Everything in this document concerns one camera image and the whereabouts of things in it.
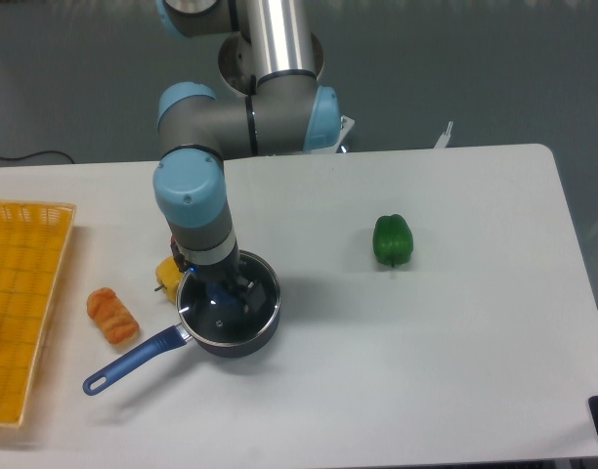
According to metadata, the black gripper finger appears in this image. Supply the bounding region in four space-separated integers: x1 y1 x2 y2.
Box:
237 277 267 313

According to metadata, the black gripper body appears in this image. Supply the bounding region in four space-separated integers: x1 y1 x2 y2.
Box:
180 248 239 289

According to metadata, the glass pot lid blue knob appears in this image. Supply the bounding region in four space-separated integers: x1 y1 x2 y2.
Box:
177 250 280 357

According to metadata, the green bell pepper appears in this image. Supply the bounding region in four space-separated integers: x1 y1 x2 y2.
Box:
372 214 414 268

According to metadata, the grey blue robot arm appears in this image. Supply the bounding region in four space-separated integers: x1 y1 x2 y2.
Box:
153 1 342 312

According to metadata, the dark blue saucepan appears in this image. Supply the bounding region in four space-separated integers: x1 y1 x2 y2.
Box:
82 277 274 396

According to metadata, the yellow bell pepper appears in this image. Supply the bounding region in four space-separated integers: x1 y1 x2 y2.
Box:
155 257 183 304

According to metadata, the orange bread roll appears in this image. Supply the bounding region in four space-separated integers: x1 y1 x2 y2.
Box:
86 287 140 348

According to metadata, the yellow wicker basket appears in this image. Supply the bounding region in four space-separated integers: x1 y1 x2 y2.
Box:
0 200 76 428

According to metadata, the black cable on floor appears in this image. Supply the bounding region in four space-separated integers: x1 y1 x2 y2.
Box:
0 149 75 164

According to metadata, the white bracket right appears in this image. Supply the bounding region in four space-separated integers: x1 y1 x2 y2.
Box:
434 120 453 149

